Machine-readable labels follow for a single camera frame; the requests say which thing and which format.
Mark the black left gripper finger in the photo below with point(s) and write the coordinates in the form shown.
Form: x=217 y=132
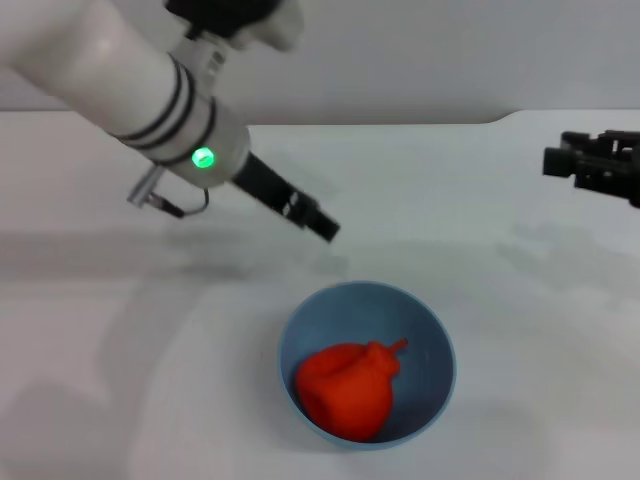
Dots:
x=322 y=225

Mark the blue ceramic bowl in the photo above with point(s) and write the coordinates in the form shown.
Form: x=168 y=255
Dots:
x=425 y=375

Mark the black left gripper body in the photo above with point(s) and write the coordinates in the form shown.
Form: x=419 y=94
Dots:
x=272 y=192

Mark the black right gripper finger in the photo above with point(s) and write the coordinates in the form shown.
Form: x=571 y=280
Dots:
x=580 y=167
x=600 y=139

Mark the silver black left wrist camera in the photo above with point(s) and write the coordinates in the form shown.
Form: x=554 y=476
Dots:
x=250 y=20

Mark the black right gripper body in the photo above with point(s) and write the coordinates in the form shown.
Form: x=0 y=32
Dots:
x=627 y=187

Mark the orange toy fruit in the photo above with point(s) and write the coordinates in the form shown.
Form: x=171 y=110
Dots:
x=350 y=390

